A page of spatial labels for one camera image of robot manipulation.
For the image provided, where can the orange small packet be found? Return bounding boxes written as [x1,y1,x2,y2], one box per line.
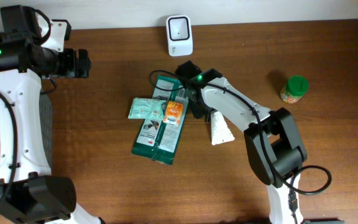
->
[163,101,184,126]

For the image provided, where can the white cream tube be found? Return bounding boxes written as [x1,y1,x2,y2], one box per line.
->
[211,111,235,146]

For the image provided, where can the light green sachet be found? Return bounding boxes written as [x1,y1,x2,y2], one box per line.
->
[128,98,165,121]

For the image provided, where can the green 3M package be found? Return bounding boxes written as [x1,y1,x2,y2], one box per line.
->
[131,76,188,165]

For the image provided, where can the green lid jar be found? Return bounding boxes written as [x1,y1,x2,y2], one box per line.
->
[280,75,309,104]

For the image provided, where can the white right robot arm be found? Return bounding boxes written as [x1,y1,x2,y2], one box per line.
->
[175,61,307,223]

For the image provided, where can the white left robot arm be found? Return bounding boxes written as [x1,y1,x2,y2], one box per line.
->
[0,5,102,223]

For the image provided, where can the white barcode scanner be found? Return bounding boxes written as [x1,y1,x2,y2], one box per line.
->
[165,15,193,57]

